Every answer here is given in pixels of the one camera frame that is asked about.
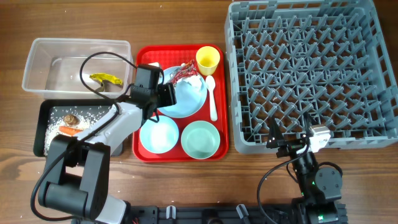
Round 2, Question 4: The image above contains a red serving tray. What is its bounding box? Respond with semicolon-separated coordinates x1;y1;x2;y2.
132;44;229;162

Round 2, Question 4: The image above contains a light blue bowl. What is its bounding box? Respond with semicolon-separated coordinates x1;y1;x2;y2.
139;116;179;154

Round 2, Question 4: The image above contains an orange carrot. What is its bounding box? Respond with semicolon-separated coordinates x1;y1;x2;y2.
58;126;82;136

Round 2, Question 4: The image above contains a large light blue plate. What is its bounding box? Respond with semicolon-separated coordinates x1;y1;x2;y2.
158;75;207;118

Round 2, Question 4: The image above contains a red foil wrapper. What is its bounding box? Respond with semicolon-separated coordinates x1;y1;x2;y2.
169;59;198;85

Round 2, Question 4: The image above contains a black plastic tray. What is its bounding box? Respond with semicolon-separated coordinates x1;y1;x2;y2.
33;100;111;157

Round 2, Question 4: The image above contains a brown food lump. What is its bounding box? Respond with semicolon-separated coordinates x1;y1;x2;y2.
63;114;79;126

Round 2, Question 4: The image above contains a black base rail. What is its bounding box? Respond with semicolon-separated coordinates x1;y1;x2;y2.
71;203;348;224

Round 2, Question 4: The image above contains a white rice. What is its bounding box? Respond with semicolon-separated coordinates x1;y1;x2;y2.
44;106;111;156

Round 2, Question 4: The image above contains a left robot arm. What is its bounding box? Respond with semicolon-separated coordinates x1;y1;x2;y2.
30;83;177;223

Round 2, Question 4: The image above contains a yellow plastic cup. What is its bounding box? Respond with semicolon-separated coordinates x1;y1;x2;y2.
195;46;221;76

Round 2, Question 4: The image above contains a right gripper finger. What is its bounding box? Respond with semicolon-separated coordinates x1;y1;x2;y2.
303;112;316;137
269;117;284;142

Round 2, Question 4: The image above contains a yellow wrapper strip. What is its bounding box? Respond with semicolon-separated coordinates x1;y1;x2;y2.
90;73;123;92

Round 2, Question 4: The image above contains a grey dishwasher rack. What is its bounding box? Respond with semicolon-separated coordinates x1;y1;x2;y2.
224;1;397;154

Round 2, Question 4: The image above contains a clear plastic bin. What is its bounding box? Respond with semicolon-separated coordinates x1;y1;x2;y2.
22;38;135;99

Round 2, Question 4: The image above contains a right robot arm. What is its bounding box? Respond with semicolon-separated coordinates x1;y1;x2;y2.
257;113;348;223

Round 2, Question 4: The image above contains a white plastic spoon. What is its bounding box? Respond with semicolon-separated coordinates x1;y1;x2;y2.
205;75;218;121

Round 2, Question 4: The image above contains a teal green bowl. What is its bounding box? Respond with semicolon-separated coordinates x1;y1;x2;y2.
181;121;221;160

